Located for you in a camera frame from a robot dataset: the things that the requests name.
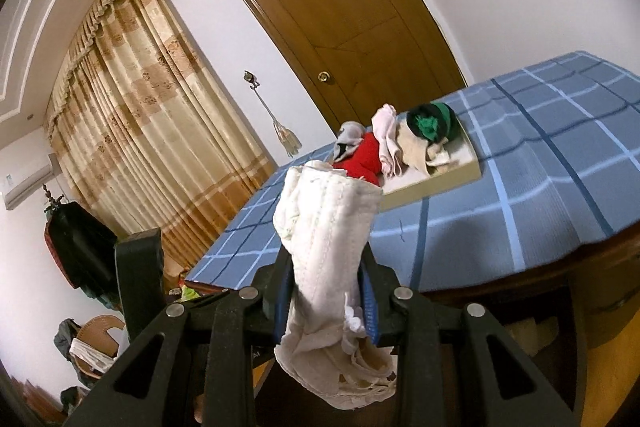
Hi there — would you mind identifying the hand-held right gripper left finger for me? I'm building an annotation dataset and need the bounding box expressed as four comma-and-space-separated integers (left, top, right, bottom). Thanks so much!
62, 249, 296, 427

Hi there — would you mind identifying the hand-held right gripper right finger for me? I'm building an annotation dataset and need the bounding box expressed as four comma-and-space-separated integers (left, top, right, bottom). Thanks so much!
357, 242, 573, 427

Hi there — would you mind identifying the white underwear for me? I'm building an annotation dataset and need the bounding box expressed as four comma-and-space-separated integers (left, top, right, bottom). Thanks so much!
272, 159, 401, 410

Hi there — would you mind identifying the shallow cardboard tray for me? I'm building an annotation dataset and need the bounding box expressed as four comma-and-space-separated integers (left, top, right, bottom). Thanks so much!
350, 117, 482, 210

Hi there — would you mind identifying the red underwear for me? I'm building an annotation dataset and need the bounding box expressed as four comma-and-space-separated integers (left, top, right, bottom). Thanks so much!
332, 132, 383, 188

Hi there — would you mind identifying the beige underwear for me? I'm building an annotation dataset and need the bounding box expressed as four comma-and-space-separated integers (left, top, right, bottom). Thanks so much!
395, 122, 453, 172

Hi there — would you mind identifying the grey underwear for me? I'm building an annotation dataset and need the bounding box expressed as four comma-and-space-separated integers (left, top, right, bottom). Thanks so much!
332, 121, 368, 162

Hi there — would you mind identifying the pink underwear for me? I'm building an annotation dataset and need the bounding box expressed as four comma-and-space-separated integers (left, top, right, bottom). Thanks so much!
371, 103, 403, 178

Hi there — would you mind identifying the green black striped underwear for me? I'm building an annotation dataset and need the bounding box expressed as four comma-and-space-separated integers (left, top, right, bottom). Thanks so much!
405, 102, 457, 142

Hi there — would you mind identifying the black hanging bag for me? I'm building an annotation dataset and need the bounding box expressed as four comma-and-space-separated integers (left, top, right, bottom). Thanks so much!
44, 201, 121, 303

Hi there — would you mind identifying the wicker chair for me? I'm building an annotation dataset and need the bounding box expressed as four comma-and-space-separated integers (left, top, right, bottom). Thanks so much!
70, 314, 128, 388

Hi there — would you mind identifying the white bag with papers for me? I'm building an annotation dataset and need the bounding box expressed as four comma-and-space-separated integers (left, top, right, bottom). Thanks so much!
70, 327, 132, 373

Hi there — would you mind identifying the white air conditioner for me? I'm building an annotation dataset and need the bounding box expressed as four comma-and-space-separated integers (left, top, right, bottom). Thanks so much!
0, 152, 62, 210

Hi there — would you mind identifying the blue checked tablecloth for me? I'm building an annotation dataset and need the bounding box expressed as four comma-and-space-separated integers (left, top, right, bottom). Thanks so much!
184, 51, 640, 294

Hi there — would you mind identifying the beige cloth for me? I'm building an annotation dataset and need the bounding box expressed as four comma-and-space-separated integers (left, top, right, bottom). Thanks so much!
507, 316, 562, 354

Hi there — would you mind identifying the beige patterned curtain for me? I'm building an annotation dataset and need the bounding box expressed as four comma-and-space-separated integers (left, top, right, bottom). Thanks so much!
42, 0, 278, 273

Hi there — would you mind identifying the beige curtain tassel tie-back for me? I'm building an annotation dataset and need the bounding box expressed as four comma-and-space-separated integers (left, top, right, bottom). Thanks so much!
255, 87, 303, 158

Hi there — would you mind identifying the dark wooden desk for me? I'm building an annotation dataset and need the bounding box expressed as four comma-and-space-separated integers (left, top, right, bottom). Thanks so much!
182, 219, 640, 427

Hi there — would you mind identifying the brown wooden door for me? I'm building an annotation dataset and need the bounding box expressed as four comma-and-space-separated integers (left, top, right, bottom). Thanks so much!
197, 0, 468, 135

